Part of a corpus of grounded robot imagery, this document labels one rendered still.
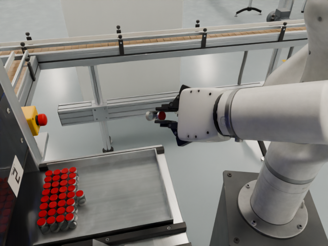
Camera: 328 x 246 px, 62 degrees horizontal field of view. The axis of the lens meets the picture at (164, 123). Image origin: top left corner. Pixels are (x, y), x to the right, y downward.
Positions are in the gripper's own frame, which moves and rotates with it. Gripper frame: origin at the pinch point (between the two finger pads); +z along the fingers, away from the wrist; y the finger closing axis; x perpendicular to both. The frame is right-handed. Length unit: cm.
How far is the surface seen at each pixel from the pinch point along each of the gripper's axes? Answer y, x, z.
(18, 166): -14.5, 18.4, 33.4
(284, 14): 83, -135, 36
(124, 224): -28.1, -4.3, 17.5
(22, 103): 5, 7, 77
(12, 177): -16.6, 20.5, 29.6
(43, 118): -1.1, 8.8, 46.9
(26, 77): 18, 4, 87
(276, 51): 55, -124, 35
